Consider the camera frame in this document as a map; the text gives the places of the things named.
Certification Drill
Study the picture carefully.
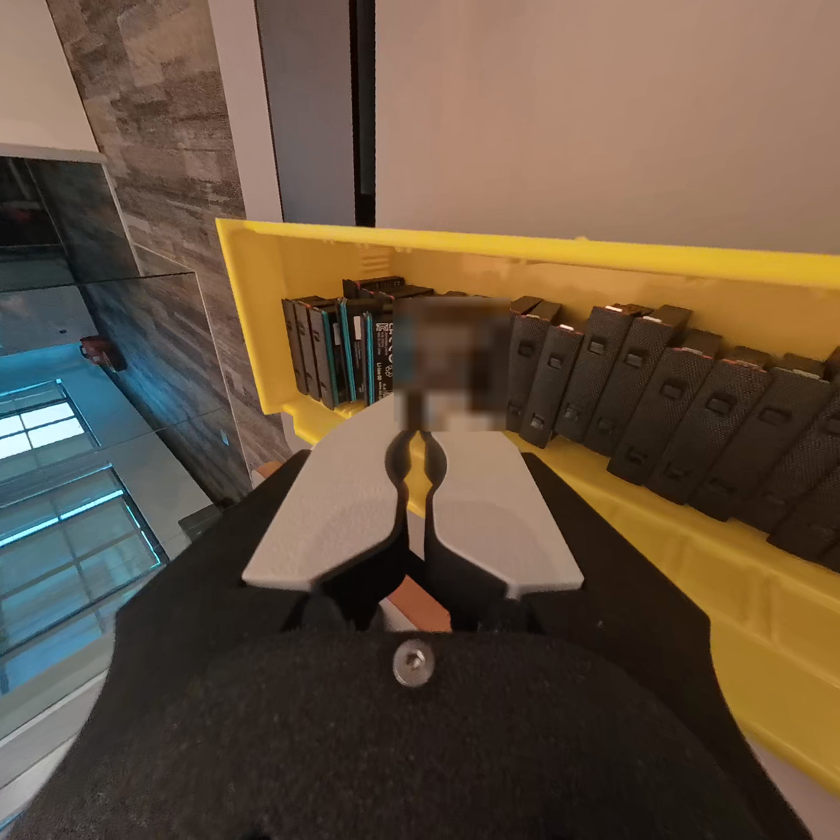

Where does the small red floor object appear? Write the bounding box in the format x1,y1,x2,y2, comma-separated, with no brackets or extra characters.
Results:
80,335,127,373

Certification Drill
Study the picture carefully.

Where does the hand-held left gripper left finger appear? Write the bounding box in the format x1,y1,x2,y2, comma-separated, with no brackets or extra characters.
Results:
241,395,411,632

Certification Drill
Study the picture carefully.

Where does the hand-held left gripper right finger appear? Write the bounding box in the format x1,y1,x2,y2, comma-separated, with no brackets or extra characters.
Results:
423,430,585,632

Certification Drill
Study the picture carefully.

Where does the row of black batteries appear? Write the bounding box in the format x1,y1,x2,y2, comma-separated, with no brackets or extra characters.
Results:
281,276,840,573

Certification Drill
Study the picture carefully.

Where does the yellow plastic bin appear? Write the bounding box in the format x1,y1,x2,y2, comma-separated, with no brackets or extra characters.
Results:
215,218,840,790

